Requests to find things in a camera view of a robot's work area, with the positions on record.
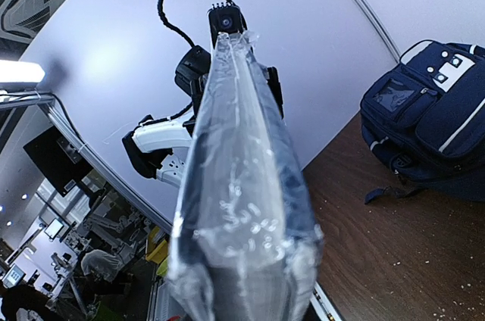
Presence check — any person in hair net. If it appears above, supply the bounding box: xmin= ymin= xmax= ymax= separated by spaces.
xmin=80 ymin=249 xmax=120 ymax=282

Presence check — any black notebook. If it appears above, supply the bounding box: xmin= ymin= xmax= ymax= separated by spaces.
xmin=165 ymin=33 xmax=324 ymax=320

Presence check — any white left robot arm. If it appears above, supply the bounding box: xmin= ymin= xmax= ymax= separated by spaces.
xmin=122 ymin=2 xmax=284 ymax=188

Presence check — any ceiling light strip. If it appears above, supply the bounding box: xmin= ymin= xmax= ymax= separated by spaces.
xmin=0 ymin=60 xmax=45 ymax=84

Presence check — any green object outside workspace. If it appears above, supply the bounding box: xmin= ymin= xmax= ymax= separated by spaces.
xmin=145 ymin=226 xmax=169 ymax=266

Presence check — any black wall monitor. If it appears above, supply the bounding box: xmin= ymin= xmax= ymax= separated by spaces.
xmin=23 ymin=126 xmax=92 ymax=197

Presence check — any navy blue student backpack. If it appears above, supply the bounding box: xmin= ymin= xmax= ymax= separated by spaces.
xmin=360 ymin=40 xmax=484 ymax=202

